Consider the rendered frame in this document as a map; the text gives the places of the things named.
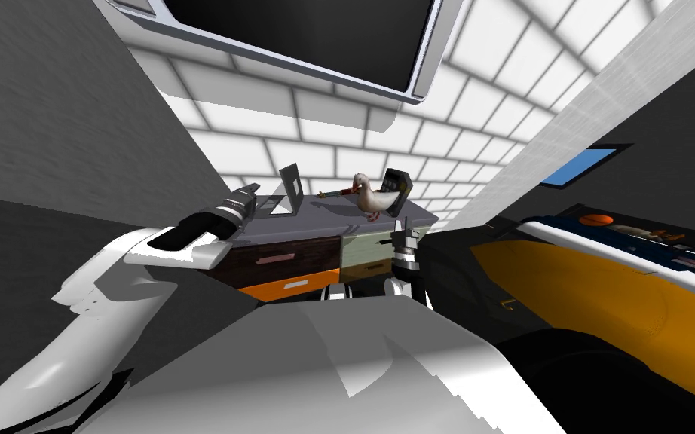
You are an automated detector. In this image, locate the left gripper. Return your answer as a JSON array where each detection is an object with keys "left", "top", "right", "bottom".
[{"left": 228, "top": 183, "right": 262, "bottom": 227}]

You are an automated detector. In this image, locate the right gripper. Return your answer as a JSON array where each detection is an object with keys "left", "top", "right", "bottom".
[{"left": 392, "top": 216, "right": 422, "bottom": 258}]

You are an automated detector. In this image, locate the black keypad device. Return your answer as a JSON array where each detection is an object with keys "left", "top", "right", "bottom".
[{"left": 380, "top": 168, "right": 415, "bottom": 218}]

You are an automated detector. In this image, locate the white duck figurine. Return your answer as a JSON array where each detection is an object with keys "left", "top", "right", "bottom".
[{"left": 350, "top": 172, "right": 402, "bottom": 223}]

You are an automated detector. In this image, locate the pale green drawer front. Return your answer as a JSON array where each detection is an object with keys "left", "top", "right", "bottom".
[{"left": 339, "top": 225, "right": 434, "bottom": 270}]

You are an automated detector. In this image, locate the grey topped drawer cabinet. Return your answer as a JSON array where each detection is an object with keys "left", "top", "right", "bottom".
[{"left": 200, "top": 192, "right": 440, "bottom": 304}]

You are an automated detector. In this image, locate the dark brown drawer front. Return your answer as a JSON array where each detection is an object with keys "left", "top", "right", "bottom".
[{"left": 201, "top": 236, "right": 344, "bottom": 290}]

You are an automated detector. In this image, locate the orange drawer front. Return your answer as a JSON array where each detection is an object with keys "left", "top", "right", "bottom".
[{"left": 237, "top": 268, "right": 342, "bottom": 304}]

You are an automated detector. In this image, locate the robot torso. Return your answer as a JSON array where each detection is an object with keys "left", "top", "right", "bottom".
[{"left": 75, "top": 286, "right": 567, "bottom": 434}]

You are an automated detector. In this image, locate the silver framed black appliance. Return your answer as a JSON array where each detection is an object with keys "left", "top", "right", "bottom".
[{"left": 90, "top": 0, "right": 475, "bottom": 106}]

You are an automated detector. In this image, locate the blue picture in black frame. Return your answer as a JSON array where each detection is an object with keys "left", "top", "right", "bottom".
[{"left": 534, "top": 143, "right": 635, "bottom": 190}]

